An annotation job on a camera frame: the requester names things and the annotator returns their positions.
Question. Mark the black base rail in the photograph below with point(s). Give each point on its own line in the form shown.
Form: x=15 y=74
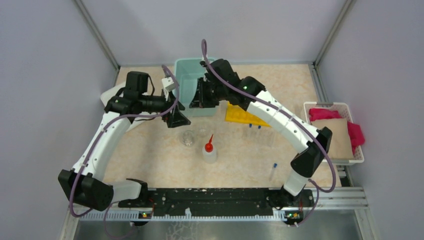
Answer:
x=218 y=202

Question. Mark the yellow test tube rack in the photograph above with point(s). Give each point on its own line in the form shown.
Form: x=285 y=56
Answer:
x=236 y=114

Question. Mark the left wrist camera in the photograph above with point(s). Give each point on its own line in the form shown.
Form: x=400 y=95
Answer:
x=168 y=84

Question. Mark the brown paper bag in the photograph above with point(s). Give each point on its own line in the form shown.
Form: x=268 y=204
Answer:
x=340 y=144

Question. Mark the teal plastic bin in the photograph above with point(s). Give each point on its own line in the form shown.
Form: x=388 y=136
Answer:
x=187 y=71

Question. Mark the clear glass beaker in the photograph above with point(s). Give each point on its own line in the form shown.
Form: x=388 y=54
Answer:
x=203 y=129
x=188 y=138

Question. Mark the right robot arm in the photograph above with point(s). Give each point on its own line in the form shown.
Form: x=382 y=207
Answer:
x=311 y=143

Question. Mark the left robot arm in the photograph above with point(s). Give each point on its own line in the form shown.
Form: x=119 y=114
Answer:
x=127 y=105

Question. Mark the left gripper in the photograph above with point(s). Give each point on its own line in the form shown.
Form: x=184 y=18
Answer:
x=177 y=118

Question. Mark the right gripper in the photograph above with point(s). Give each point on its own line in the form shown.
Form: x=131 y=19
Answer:
x=200 y=100

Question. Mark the clear glass beaker rear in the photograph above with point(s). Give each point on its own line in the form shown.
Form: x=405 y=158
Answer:
x=203 y=129

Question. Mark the red-capped wash bottle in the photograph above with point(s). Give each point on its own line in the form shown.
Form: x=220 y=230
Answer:
x=209 y=152

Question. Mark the pink cloth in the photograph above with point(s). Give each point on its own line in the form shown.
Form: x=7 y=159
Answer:
x=354 y=130

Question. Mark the clear glass beaker front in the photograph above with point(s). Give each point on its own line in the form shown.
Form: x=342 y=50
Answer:
x=188 y=138

